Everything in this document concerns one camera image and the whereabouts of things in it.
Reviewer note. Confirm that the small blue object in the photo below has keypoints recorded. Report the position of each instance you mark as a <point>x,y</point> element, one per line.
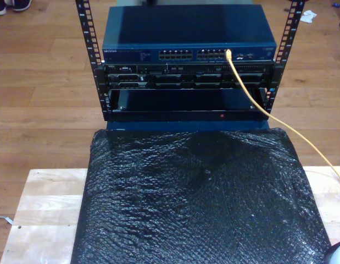
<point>335,5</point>

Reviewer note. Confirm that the black bubble-wrap mat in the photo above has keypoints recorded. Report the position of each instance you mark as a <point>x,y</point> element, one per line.
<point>186,220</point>

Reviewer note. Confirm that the blue network switch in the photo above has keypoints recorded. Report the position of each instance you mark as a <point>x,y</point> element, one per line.
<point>186,27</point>

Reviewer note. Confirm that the person's shoe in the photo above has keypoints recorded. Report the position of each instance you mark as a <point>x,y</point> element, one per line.
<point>0,8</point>
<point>21,5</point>

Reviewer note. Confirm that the blue base panel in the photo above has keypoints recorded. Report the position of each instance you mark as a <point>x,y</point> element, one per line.
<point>186,126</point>

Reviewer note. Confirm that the black rack server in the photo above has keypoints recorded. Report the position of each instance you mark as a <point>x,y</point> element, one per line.
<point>186,79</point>

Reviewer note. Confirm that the white crumpled paper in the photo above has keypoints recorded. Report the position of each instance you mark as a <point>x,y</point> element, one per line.
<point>308,16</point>

